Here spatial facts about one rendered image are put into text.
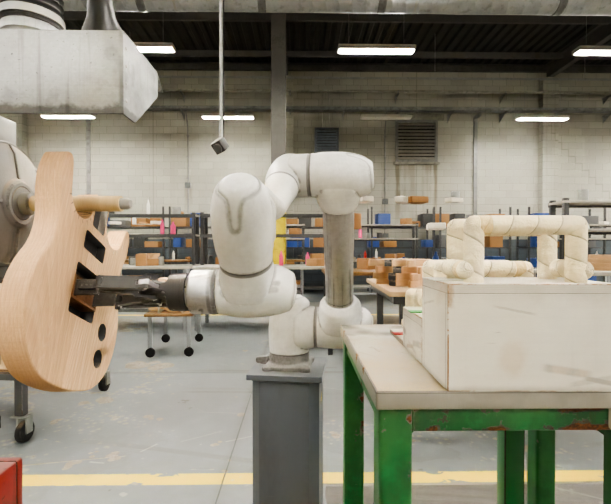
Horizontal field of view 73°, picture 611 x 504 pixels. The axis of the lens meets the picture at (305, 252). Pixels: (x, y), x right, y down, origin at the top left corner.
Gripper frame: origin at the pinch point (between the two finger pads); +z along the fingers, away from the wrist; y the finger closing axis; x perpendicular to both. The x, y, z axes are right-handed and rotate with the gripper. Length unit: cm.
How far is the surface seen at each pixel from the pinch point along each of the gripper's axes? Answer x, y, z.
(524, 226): 4, -20, -78
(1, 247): 8.2, -4.3, 16.3
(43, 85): 28.2, -26.1, 0.6
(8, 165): 23.9, -9.6, 15.8
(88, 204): 17.0, -5.7, 0.4
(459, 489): -51, 147, -118
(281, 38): 645, 464, -15
